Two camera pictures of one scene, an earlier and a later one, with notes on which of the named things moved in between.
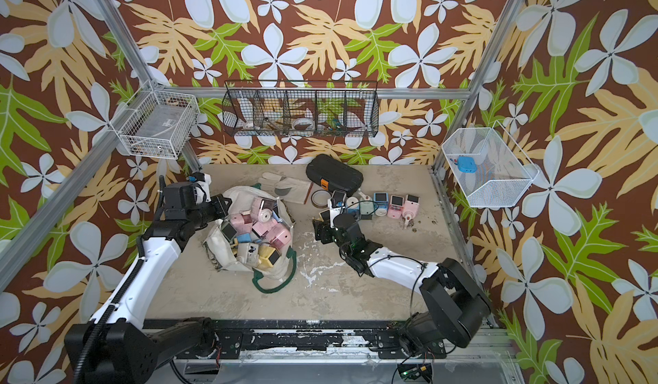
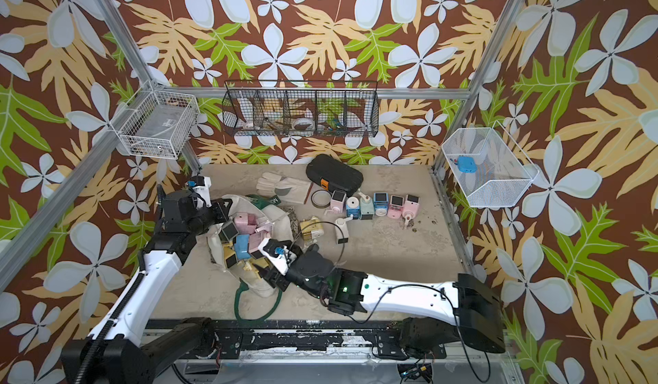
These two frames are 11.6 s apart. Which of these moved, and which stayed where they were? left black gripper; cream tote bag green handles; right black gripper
Moved: cream tote bag green handles; right black gripper
Stayed: left black gripper
